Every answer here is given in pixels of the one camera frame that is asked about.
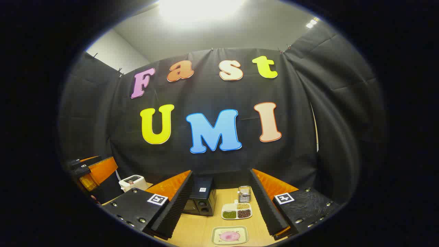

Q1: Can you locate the divided white bean tray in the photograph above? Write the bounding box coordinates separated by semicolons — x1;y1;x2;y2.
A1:
221;200;253;220

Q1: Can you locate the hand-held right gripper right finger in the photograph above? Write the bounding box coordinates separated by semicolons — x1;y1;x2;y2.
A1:
249;168;342;240

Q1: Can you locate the black electric oven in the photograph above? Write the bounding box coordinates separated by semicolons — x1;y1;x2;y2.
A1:
182;175;217;216

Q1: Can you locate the square cream plate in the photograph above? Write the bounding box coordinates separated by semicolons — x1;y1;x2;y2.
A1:
211;226;249;246

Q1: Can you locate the white appliance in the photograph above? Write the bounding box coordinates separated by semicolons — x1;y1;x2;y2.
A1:
119;175;149;192

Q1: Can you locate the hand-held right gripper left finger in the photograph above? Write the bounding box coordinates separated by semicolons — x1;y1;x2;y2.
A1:
103;170;193;239

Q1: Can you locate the metal wire holder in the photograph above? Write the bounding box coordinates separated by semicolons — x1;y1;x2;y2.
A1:
238;186;252;203

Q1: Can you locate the pink ham slice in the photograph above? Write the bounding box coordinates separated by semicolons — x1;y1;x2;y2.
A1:
219;231;240;242

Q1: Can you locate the large ceiling light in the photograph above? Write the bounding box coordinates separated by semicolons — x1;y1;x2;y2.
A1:
158;0;247;24

